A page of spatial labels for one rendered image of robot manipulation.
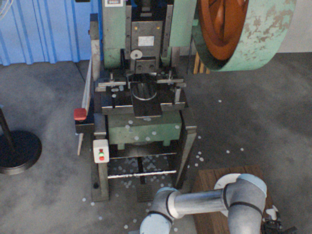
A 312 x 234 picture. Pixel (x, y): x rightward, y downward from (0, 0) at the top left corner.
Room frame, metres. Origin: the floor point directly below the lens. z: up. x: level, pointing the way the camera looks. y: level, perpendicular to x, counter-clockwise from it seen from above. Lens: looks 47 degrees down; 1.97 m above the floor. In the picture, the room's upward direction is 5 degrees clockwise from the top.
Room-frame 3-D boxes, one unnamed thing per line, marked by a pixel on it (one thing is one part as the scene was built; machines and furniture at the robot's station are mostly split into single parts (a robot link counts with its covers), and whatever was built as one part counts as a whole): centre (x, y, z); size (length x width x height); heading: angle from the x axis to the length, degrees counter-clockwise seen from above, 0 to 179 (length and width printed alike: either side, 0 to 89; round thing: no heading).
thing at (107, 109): (1.37, 0.07, 0.68); 0.45 x 0.30 x 0.06; 102
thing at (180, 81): (1.40, -0.09, 0.76); 0.17 x 0.06 x 0.10; 102
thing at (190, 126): (1.56, -0.16, 0.45); 0.92 x 0.12 x 0.90; 12
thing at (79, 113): (1.07, 0.35, 0.72); 0.07 x 0.06 x 0.08; 12
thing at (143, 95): (1.19, 0.04, 0.72); 0.25 x 0.14 x 0.14; 12
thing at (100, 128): (1.45, 0.36, 0.45); 0.92 x 0.12 x 0.90; 12
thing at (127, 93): (1.37, 0.07, 0.72); 0.20 x 0.16 x 0.03; 102
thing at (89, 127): (1.08, 0.33, 0.62); 0.10 x 0.06 x 0.20; 102
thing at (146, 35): (1.32, 0.07, 1.04); 0.17 x 0.15 x 0.30; 12
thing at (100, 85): (1.33, 0.24, 0.76); 0.17 x 0.06 x 0.10; 102
